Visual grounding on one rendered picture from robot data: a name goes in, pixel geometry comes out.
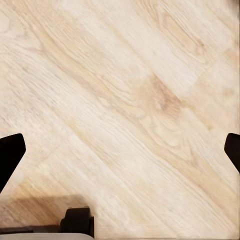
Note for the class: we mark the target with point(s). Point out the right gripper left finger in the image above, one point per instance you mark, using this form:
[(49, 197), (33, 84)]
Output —
[(12, 150)]

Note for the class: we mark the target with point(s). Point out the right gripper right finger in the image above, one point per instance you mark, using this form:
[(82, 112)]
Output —
[(232, 149)]

